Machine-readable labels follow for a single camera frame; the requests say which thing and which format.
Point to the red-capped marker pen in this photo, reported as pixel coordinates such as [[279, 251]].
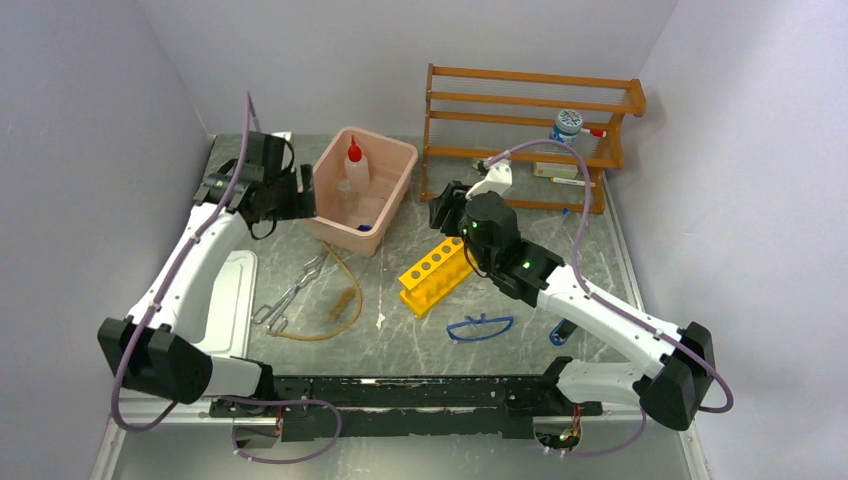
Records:
[[594, 132]]

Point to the small glass flask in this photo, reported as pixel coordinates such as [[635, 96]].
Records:
[[347, 195]]

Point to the metal crucible tongs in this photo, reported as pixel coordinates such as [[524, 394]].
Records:
[[273, 316]]

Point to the small white box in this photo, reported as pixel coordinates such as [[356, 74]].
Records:
[[555, 170]]

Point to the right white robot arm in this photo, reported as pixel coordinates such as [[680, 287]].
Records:
[[668, 369]]

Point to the pink plastic bin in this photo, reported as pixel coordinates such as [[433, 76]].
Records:
[[391, 163]]

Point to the blue safety glasses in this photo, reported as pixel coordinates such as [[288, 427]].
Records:
[[476, 329]]

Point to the white plastic tray lid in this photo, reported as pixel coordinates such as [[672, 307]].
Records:
[[231, 306]]

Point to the red-capped squeeze bottle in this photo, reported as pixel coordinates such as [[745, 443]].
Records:
[[357, 167]]

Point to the tan rubber tubing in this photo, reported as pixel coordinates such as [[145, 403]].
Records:
[[358, 300]]

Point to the blue black handheld tool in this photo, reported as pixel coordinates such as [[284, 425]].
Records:
[[562, 332]]

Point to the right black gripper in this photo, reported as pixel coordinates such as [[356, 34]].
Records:
[[446, 205]]

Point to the red-tipped tube on shelf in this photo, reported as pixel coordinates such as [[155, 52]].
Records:
[[572, 182]]

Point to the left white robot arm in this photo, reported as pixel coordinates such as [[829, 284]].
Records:
[[156, 348]]

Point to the orange wooden shelf rack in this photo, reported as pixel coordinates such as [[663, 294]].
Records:
[[473, 113]]

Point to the blue-lidded jar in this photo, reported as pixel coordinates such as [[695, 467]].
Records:
[[567, 125]]

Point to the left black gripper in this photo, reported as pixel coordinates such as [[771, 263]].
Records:
[[301, 204]]

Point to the white stapler-like object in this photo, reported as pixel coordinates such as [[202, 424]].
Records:
[[482, 166]]

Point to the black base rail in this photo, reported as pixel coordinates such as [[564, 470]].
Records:
[[321, 406]]

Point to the yellow test tube rack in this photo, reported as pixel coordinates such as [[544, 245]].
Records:
[[434, 276]]

